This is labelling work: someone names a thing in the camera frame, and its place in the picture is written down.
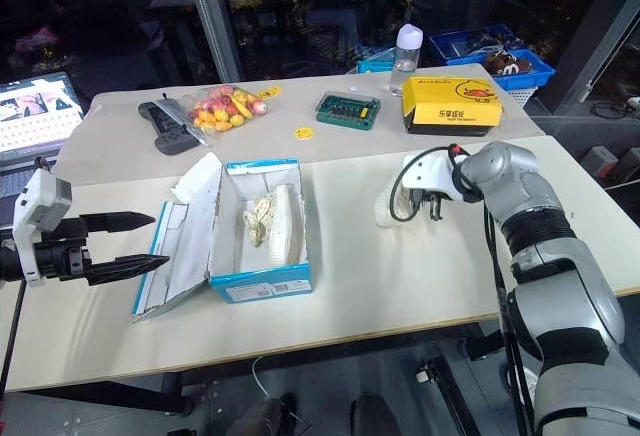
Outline yellow duck print box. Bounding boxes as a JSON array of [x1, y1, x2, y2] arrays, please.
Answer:
[[401, 75, 504, 137]]

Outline light blue flat box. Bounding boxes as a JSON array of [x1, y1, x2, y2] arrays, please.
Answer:
[[355, 57, 397, 76]]

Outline black table leg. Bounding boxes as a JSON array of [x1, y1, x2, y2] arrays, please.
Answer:
[[19, 369, 197, 418]]

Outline blue plastic bin with toys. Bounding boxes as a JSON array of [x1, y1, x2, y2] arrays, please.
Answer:
[[446, 48, 557, 92]]

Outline grey power strip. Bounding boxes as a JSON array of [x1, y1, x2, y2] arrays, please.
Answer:
[[581, 145, 620, 178]]

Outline green screwdriver bit case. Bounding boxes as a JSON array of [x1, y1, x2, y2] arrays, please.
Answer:
[[314, 91, 383, 131]]

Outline white knit shoe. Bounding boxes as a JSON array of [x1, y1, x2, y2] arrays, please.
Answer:
[[374, 175, 432, 229], [241, 183, 308, 265]]

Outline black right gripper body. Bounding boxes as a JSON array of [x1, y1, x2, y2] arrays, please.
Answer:
[[408, 186, 447, 208]]

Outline clear bottle with white cap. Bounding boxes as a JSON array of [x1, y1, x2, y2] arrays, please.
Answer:
[[388, 21, 426, 98]]

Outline grey window frame post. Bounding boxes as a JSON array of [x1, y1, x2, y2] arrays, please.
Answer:
[[180, 0, 242, 84]]

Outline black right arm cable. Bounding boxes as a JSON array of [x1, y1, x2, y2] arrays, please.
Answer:
[[389, 144, 539, 436]]

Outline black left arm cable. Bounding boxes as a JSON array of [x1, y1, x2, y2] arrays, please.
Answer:
[[0, 280, 26, 397]]

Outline black handheld controller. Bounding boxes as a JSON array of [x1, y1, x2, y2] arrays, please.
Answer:
[[137, 97, 202, 157]]

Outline white slatted basket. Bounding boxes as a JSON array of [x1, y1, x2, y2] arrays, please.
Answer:
[[505, 82, 542, 113]]

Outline clear bag of toy fruit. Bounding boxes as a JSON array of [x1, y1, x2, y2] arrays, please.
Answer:
[[155, 83, 269, 146]]

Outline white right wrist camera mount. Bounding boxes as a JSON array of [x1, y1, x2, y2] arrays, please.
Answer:
[[401, 147, 472, 203]]

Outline white cable under table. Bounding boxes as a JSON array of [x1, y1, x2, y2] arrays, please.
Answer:
[[251, 354, 282, 401]]

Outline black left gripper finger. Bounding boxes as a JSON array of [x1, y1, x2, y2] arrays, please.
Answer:
[[87, 254, 172, 287], [84, 211, 158, 236]]

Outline blue plastic bin with cables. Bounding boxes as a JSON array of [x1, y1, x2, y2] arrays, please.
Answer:
[[428, 23, 527, 66]]

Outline blue and white shoebox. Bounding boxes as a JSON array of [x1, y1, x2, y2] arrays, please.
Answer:
[[130, 151, 316, 325]]

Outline open laptop computer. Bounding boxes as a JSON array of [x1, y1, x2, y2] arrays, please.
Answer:
[[0, 71, 87, 230]]

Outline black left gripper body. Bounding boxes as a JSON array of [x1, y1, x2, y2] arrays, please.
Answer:
[[33, 215, 94, 285]]

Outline black floor stand frame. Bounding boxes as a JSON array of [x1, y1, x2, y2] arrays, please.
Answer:
[[415, 354, 489, 436]]

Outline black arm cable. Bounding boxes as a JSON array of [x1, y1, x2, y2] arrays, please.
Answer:
[[0, 280, 26, 397], [389, 144, 539, 436]]

